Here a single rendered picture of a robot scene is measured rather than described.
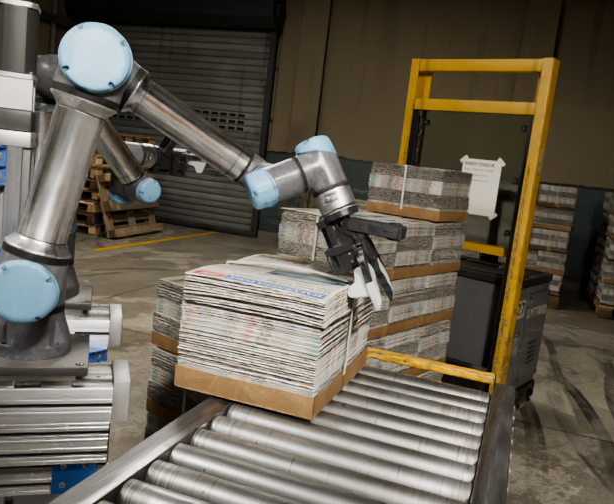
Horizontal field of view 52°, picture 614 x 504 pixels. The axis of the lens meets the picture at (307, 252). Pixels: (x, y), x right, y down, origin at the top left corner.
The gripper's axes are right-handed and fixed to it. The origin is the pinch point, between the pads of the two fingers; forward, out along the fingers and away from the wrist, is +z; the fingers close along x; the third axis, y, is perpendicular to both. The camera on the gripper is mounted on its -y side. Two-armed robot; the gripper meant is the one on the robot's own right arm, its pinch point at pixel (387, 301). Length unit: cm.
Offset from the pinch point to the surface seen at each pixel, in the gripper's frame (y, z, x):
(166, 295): 82, -22, -52
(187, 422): 32.6, 5.0, 29.6
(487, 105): -27, -56, -206
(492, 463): -10.3, 30.3, 14.5
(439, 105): -6, -67, -214
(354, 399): 14.3, 16.4, -0.2
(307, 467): 13.0, 17.1, 32.2
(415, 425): 2.4, 23.2, 5.9
